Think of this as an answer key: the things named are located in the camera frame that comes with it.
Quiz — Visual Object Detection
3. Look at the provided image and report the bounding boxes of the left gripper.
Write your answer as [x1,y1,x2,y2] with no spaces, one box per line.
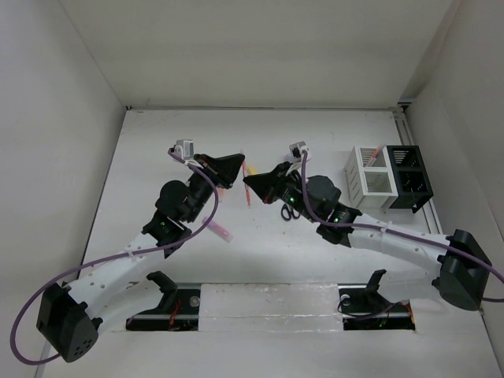
[185,155,245,224]

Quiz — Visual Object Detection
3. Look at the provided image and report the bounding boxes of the red pen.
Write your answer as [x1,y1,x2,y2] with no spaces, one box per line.
[240,149,253,210]
[373,145,384,159]

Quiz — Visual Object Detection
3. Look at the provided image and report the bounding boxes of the orange highlighter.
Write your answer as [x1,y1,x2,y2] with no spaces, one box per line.
[217,188,226,203]

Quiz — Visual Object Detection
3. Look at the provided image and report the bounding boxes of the blue pen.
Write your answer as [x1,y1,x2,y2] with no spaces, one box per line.
[367,152,378,167]

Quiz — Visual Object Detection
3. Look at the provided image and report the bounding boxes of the black slotted organizer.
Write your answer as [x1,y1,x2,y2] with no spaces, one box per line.
[387,145,433,213]

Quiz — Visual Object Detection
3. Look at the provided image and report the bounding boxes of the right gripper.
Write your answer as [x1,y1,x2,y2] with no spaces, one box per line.
[246,160,319,223]

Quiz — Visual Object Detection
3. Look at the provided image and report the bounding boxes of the white slotted organizer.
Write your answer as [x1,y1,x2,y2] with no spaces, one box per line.
[344,146,398,212]

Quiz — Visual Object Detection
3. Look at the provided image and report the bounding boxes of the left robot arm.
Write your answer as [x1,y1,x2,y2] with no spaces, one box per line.
[36,154,245,363]

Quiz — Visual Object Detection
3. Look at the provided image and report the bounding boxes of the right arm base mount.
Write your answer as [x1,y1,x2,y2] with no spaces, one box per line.
[337,269,416,331]

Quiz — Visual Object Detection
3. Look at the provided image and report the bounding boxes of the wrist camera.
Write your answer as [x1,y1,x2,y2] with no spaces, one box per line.
[289,141,312,162]
[168,139,195,164]

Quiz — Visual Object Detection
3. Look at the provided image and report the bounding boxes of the black handled scissors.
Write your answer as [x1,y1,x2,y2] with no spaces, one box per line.
[280,204,301,221]

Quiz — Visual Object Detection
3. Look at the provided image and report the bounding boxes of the purple highlighter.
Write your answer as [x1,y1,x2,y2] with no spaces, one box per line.
[202,217,233,243]

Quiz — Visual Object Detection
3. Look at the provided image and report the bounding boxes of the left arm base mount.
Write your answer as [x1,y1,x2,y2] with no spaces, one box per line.
[125,271,202,332]

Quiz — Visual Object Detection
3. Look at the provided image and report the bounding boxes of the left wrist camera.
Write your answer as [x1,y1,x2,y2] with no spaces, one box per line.
[168,139,195,164]

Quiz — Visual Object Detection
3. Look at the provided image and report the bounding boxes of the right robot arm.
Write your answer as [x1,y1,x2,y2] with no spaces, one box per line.
[243,162,491,311]

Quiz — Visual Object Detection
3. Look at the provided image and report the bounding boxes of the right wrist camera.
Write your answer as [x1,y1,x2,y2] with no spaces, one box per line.
[289,141,312,162]

